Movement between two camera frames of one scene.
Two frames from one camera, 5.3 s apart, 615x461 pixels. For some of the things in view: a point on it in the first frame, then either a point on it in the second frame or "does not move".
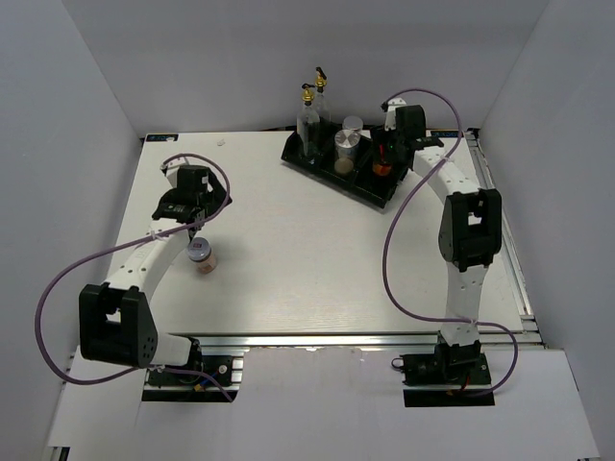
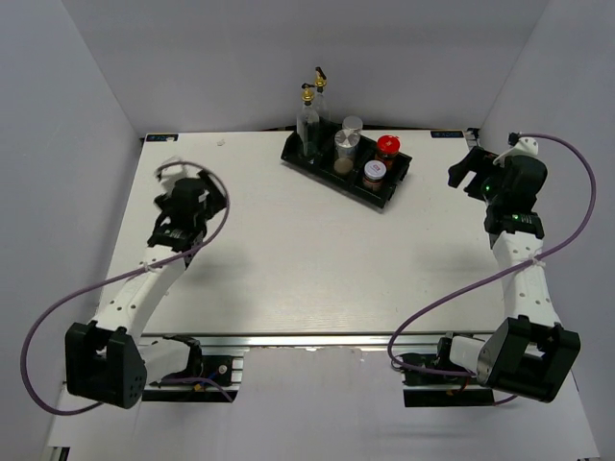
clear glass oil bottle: x=321 y=104 does not move
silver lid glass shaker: x=346 y=145 does not move
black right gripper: x=381 y=135 to x=477 y=160
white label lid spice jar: x=200 y=252 to x=375 y=171
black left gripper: x=215 y=195 does not move
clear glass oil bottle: x=307 y=124 does not move
